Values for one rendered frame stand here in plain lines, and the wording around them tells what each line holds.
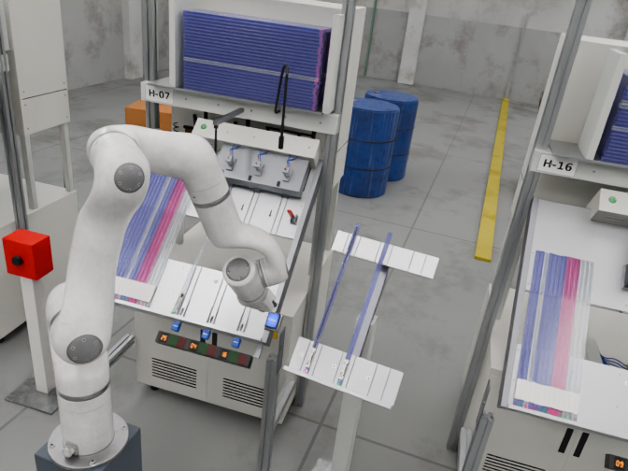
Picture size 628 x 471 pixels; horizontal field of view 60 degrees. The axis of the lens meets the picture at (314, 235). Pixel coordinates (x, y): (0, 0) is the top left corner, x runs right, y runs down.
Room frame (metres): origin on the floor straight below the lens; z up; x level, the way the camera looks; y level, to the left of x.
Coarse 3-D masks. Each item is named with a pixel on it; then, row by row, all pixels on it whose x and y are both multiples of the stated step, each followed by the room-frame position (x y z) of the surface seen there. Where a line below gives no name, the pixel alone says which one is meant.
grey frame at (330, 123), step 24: (144, 0) 2.12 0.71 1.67; (144, 24) 2.12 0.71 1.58; (144, 48) 2.12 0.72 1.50; (144, 96) 2.09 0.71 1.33; (192, 96) 2.04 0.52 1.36; (336, 96) 1.96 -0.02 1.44; (264, 120) 1.98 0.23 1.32; (288, 120) 1.96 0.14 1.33; (312, 120) 1.94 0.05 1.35; (336, 120) 1.92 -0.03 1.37; (336, 144) 1.96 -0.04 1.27; (312, 264) 1.95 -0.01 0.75; (312, 288) 1.96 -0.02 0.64; (312, 312) 1.95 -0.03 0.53; (312, 336) 1.97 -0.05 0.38; (264, 384) 1.47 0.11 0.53; (264, 408) 1.46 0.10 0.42; (264, 432) 1.47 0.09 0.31; (264, 456) 1.46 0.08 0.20
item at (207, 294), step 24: (168, 264) 1.68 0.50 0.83; (192, 264) 1.68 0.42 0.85; (168, 288) 1.62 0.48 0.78; (192, 288) 1.61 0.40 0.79; (216, 288) 1.61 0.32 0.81; (168, 312) 1.55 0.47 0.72; (192, 312) 1.55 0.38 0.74; (216, 312) 1.54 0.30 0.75; (240, 312) 1.54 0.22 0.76; (264, 312) 1.54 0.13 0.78
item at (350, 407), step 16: (368, 336) 1.46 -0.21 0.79; (368, 352) 1.46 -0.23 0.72; (352, 400) 1.46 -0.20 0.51; (352, 416) 1.46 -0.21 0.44; (336, 432) 1.48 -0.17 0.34; (352, 432) 1.46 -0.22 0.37; (336, 448) 1.47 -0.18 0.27; (352, 448) 1.50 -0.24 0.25; (320, 464) 1.62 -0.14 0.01; (336, 464) 1.47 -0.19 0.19
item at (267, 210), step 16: (240, 192) 1.89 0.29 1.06; (256, 192) 1.89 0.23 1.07; (272, 192) 1.89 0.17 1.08; (304, 192) 1.88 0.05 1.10; (192, 208) 1.85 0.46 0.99; (240, 208) 1.84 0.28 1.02; (256, 208) 1.84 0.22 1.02; (272, 208) 1.83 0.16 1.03; (288, 208) 1.83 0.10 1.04; (256, 224) 1.79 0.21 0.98; (272, 224) 1.78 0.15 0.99; (288, 224) 1.78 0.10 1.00
